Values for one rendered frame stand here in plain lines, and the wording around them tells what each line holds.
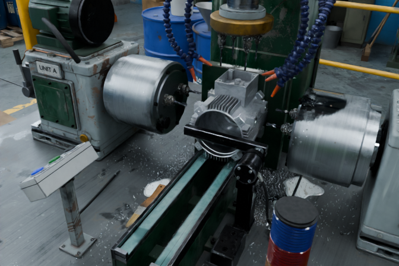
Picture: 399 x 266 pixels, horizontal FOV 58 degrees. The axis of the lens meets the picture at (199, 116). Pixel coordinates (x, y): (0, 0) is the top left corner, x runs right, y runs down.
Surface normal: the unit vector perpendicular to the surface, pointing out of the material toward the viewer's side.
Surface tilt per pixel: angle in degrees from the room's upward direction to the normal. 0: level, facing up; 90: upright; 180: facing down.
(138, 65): 21
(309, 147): 81
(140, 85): 51
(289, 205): 0
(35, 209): 0
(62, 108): 90
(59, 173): 58
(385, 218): 89
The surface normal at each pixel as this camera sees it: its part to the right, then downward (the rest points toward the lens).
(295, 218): 0.02, -0.88
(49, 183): 0.77, -0.28
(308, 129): -0.36, -0.11
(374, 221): -0.44, 0.41
